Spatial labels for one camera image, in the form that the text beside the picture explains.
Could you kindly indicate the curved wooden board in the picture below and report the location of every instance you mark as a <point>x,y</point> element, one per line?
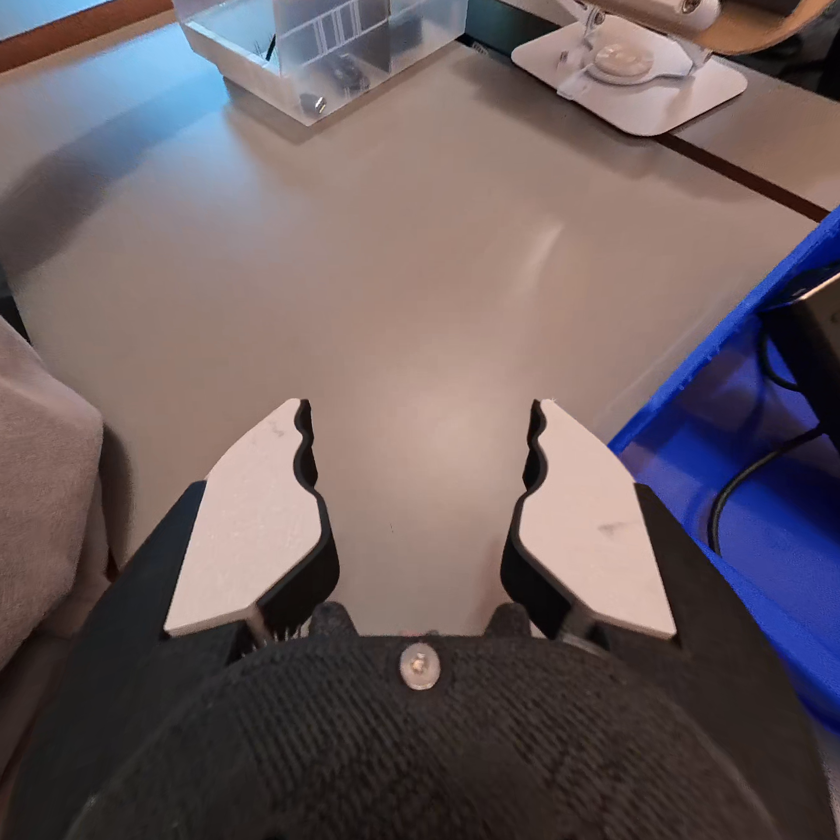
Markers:
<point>754,33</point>

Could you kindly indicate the white stand with flat base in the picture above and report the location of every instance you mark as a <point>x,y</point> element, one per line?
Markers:
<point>689,92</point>

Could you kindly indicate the blue plastic bin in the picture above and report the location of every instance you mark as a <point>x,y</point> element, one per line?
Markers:
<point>774,525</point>

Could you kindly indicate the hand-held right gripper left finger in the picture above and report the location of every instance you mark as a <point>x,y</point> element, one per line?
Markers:
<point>249,525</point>

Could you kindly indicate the adjoining grey desk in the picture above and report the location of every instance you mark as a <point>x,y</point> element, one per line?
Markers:
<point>787,144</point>

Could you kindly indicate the small black parts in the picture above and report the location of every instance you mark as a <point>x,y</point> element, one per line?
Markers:
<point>341,72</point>

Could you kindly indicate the black usb hub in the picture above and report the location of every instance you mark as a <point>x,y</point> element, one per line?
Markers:
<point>820,341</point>

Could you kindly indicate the clear acrylic organizer box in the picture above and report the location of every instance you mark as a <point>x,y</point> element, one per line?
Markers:
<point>262,59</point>

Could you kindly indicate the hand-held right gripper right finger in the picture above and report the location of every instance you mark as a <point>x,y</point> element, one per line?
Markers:
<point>590,538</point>

